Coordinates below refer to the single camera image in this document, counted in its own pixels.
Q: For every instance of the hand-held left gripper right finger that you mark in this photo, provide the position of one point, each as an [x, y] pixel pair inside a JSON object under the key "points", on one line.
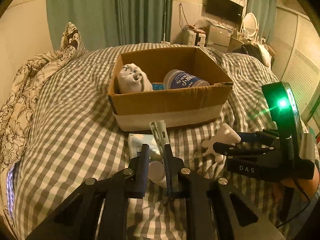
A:
{"points": [[168, 171]]}

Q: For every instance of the cardboard box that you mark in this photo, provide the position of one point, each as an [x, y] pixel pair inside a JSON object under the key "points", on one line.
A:
{"points": [[165, 105]]}

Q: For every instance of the grey checked bedsheet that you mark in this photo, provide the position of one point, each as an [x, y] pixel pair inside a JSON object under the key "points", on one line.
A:
{"points": [[75, 110]]}

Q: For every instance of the grey cabinet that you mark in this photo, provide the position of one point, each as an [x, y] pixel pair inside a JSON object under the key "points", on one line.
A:
{"points": [[217, 36]]}

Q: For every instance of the rolled white sock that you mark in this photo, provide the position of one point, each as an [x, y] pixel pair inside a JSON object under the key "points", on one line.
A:
{"points": [[132, 78]]}

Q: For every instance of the white oval mirror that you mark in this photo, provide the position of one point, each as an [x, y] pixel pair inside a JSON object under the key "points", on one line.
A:
{"points": [[250, 23]]}

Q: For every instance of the person's right hand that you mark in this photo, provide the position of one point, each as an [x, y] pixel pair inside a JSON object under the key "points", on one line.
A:
{"points": [[287, 187]]}

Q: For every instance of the white suitcase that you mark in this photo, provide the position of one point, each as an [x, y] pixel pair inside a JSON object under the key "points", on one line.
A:
{"points": [[191, 37]]}

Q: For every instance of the white plastic figure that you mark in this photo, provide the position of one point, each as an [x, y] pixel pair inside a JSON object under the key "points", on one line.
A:
{"points": [[226, 135]]}

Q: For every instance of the white jar with blue label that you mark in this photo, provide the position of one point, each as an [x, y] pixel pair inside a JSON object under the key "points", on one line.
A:
{"points": [[183, 80]]}

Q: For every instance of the white tissue packet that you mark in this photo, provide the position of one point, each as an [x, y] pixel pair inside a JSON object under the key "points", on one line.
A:
{"points": [[136, 142]]}

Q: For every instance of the black wall television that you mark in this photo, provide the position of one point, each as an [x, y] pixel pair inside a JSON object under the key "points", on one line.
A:
{"points": [[223, 6]]}

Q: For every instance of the white louvered wardrobe door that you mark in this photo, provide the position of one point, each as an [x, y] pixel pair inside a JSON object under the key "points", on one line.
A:
{"points": [[295, 55]]}

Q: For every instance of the floral quilt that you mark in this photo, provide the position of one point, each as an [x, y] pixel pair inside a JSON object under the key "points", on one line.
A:
{"points": [[22, 92]]}

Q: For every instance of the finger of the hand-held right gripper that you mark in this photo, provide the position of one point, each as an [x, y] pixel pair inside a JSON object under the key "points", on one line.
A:
{"points": [[255, 137], [240, 150]]}

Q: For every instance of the person's right forearm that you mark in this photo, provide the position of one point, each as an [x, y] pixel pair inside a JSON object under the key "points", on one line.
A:
{"points": [[315, 182]]}

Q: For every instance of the dark bag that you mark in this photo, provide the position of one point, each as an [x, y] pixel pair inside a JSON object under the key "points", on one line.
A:
{"points": [[247, 52]]}

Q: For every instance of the green curtain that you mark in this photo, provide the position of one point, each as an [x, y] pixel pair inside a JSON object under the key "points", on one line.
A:
{"points": [[262, 2], [100, 12]]}

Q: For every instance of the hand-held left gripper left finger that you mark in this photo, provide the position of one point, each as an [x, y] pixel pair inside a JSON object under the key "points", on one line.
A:
{"points": [[144, 171]]}

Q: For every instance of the small white bottle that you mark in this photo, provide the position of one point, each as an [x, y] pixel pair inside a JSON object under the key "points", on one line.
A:
{"points": [[157, 172]]}

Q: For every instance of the small blue packet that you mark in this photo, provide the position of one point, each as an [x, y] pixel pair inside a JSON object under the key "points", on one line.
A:
{"points": [[157, 86]]}

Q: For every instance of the grey clip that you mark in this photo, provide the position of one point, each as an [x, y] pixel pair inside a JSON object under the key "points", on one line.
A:
{"points": [[158, 132]]}

